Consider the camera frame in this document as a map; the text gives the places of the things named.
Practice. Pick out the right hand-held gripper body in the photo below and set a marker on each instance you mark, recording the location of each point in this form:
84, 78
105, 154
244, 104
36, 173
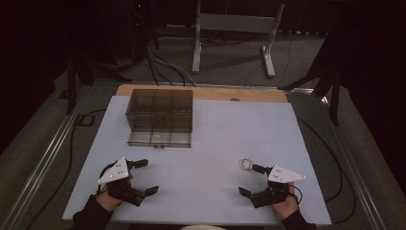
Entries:
282, 175

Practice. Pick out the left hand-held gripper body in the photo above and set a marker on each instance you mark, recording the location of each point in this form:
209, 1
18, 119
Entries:
116, 172

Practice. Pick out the transparent brown drawer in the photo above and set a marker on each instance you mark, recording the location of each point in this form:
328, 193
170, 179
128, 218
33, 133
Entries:
159, 140

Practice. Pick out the transparent brown drawer box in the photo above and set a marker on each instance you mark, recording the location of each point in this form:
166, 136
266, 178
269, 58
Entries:
159, 108

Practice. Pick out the person's left hand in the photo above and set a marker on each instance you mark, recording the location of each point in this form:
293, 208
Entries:
107, 200

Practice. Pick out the person's right hand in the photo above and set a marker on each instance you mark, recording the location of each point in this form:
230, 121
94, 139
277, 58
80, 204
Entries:
287, 207

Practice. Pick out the white rounded object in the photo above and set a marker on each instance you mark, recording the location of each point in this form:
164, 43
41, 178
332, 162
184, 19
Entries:
201, 227

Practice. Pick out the black floor outlet box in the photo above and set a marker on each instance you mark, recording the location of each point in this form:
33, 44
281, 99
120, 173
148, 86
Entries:
85, 120

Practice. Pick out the black tripod stand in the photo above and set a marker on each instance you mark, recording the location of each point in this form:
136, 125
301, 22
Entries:
334, 102
71, 86

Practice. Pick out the dark equipment rack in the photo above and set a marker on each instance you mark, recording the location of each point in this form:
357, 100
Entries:
139, 22

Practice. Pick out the white metal stand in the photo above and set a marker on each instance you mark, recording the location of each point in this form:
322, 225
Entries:
236, 23

